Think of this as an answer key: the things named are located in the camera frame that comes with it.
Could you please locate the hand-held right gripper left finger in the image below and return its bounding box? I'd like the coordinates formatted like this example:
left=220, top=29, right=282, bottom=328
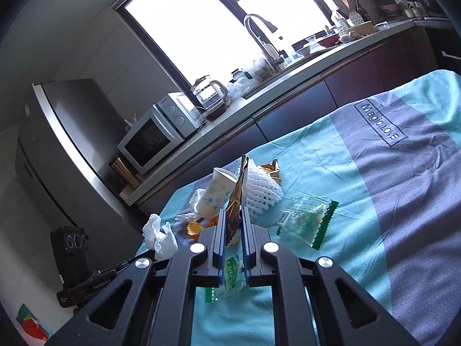
left=47, top=208, right=227, bottom=346

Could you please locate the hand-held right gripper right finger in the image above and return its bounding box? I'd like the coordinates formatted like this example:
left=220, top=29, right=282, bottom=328
left=240, top=207, right=420, bottom=346

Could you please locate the clear green-edged plastic bag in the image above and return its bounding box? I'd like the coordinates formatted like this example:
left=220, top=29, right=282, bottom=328
left=277, top=195, right=340, bottom=250
left=205, top=252, right=249, bottom=303

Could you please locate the gold foil snack wrapper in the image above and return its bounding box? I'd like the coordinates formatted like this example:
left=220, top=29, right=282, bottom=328
left=225, top=155, right=251, bottom=246

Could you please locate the dotted paper cup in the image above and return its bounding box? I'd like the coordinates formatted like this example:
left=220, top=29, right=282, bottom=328
left=194, top=168, right=240, bottom=219

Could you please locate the white tissue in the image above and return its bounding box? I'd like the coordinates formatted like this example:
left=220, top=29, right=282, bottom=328
left=176, top=188, right=207, bottom=222
left=142, top=214, right=179, bottom=260

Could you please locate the white foam fruit net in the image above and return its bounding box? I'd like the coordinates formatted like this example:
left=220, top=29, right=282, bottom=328
left=243, top=162, right=283, bottom=220

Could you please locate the red and green bag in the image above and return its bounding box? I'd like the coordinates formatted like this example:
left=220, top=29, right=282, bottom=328
left=16, top=303, right=49, bottom=343

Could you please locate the crumpled copper foil wrapper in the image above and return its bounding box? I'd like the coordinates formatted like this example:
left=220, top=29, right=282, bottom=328
left=259, top=159, right=283, bottom=181

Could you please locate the copper tumbler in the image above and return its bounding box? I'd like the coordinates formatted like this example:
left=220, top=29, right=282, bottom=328
left=109, top=156, right=142, bottom=189

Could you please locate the silver refrigerator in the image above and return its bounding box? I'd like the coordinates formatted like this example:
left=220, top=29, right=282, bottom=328
left=14, top=78, right=145, bottom=260

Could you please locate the white microwave oven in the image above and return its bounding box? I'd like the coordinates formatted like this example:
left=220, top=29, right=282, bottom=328
left=117, top=92, right=202, bottom=175

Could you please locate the dark red container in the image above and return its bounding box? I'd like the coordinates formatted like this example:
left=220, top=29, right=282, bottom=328
left=202, top=106, right=231, bottom=121

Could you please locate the dark kitchen counter cabinet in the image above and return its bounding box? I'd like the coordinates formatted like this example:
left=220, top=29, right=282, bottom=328
left=119, top=18, right=451, bottom=210

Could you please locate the glass kettle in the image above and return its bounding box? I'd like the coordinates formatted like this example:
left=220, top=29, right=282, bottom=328
left=190, top=76, right=231, bottom=116

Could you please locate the teal and grey cloth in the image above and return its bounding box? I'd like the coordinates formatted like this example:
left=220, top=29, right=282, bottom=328
left=135, top=68, right=461, bottom=346

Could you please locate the curved kitchen faucet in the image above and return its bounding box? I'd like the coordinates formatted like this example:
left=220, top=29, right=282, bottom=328
left=243, top=14, right=289, bottom=73

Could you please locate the kitchen window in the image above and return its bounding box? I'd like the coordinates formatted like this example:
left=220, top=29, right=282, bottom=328
left=115, top=0, right=343, bottom=91

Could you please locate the red bowl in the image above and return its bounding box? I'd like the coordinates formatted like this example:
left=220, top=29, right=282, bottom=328
left=317, top=33, right=341, bottom=48

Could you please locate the black built-in oven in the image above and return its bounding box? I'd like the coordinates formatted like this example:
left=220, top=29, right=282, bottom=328
left=414, top=18, right=461, bottom=76

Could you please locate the steel pot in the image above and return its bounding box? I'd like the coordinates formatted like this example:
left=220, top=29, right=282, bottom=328
left=396, top=0, right=424, bottom=18

